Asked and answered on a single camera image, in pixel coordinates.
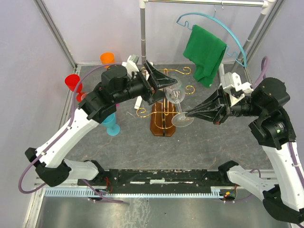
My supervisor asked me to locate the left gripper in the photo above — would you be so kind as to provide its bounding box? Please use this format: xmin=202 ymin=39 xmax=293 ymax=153
xmin=114 ymin=61 xmax=179 ymax=105

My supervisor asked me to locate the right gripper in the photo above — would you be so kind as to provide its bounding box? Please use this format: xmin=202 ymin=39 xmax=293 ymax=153
xmin=186 ymin=85 xmax=266 ymax=124

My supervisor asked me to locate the clear wine glass front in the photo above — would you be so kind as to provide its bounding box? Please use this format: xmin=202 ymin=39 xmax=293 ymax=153
xmin=164 ymin=77 xmax=194 ymax=127

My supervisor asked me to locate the clear wine glass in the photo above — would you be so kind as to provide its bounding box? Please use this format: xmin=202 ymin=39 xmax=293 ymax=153
xmin=164 ymin=77 xmax=194 ymax=127
xmin=81 ymin=93 xmax=87 ymax=101

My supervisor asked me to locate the orange wine glass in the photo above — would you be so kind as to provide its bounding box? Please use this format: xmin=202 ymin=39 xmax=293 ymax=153
xmin=100 ymin=52 xmax=116 ymax=65

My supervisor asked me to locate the blue wine glass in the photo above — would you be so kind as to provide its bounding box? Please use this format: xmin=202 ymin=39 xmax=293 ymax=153
xmin=102 ymin=113 xmax=120 ymax=136

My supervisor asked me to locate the red wine glass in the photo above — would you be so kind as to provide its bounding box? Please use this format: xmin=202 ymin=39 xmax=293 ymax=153
xmin=65 ymin=74 xmax=84 ymax=102

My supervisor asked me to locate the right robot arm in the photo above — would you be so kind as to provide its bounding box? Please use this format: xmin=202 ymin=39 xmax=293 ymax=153
xmin=186 ymin=77 xmax=304 ymax=227

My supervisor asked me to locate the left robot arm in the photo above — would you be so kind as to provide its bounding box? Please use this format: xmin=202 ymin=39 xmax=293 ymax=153
xmin=25 ymin=61 xmax=177 ymax=187

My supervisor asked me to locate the green cloth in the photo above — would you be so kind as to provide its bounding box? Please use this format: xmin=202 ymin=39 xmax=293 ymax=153
xmin=183 ymin=25 xmax=227 ymax=88

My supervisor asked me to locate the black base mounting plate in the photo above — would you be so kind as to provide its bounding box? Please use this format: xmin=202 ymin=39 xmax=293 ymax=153
xmin=89 ymin=169 xmax=235 ymax=195

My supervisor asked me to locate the light blue clothes hanger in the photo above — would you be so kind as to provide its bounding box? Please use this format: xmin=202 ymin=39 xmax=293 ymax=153
xmin=176 ymin=12 xmax=247 ymax=67

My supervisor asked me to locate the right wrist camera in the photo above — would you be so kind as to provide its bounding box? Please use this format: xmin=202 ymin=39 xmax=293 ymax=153
xmin=220 ymin=72 xmax=254 ymax=107

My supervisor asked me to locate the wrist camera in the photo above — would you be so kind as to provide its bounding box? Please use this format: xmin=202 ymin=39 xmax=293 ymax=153
xmin=220 ymin=72 xmax=254 ymax=107
xmin=122 ymin=54 xmax=139 ymax=77

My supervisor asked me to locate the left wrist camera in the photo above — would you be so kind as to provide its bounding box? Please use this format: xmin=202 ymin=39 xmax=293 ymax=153
xmin=122 ymin=54 xmax=139 ymax=77

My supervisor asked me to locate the light blue cable duct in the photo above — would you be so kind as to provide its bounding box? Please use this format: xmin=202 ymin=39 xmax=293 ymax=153
xmin=44 ymin=186 xmax=224 ymax=199

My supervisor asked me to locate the silver clothes rail stand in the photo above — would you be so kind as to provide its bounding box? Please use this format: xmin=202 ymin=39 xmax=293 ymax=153
xmin=139 ymin=0 xmax=276 ymax=110

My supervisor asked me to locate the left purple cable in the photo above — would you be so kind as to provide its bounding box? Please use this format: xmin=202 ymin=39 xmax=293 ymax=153
xmin=18 ymin=62 xmax=124 ymax=204

